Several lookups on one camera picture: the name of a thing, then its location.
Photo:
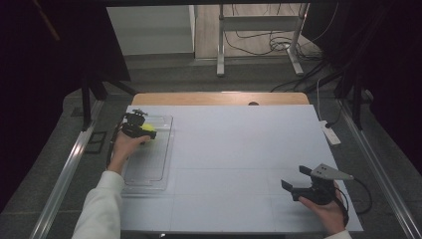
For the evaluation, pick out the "black curtain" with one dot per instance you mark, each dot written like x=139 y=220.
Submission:
x=43 y=83
x=391 y=66

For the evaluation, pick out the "white power strip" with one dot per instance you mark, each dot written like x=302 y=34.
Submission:
x=330 y=133

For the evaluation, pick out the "black stand legs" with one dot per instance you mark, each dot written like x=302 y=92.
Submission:
x=87 y=106
x=357 y=106

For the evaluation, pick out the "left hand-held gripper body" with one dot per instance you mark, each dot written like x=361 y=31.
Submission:
x=132 y=127

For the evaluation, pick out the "white board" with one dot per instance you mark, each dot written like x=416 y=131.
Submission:
x=239 y=146

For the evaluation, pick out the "grey metal stand frame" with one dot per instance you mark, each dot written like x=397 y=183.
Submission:
x=258 y=22

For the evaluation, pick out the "yellow tennis ball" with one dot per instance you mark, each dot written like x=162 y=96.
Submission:
x=148 y=127

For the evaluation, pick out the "white cabinet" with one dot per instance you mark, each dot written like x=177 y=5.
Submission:
x=149 y=30

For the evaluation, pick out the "person's right hand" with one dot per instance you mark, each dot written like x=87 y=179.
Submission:
x=330 y=215

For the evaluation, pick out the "clear plastic tray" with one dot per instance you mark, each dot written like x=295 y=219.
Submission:
x=152 y=159

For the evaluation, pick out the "person's left hand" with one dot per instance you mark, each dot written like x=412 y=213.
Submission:
x=121 y=149

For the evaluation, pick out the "aluminium rail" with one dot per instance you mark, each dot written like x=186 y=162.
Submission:
x=63 y=176
x=381 y=176

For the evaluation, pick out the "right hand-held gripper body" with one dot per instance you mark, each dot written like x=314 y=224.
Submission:
x=319 y=193

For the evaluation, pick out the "wooden table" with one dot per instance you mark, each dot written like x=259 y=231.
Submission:
x=199 y=99

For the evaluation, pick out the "black floor frame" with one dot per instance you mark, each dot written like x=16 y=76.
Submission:
x=96 y=142

